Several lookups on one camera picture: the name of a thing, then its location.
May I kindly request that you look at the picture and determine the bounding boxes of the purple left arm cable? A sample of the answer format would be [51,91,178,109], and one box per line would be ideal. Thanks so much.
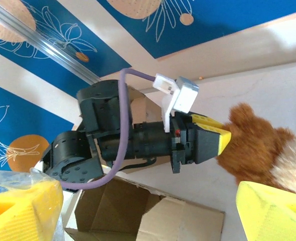
[59,68,161,192]

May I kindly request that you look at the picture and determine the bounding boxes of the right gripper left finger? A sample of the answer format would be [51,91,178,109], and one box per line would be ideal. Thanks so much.
[0,179,64,241]

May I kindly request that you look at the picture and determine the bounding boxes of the brown teddy bear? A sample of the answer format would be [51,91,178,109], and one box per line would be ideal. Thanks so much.
[217,102,296,198]

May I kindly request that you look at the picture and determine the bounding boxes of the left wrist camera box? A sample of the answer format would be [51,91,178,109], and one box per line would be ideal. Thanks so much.
[153,72,200,134]

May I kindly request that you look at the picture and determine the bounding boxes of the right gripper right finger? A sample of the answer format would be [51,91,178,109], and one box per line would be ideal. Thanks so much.
[235,180,296,241]

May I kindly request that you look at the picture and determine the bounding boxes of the aluminium corner post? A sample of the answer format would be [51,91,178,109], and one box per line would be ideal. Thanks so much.
[0,2,102,85]

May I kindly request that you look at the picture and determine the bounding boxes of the blue floral wall poster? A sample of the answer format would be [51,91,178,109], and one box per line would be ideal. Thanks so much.
[96,0,296,60]
[0,35,75,83]
[0,80,75,173]
[0,0,133,79]

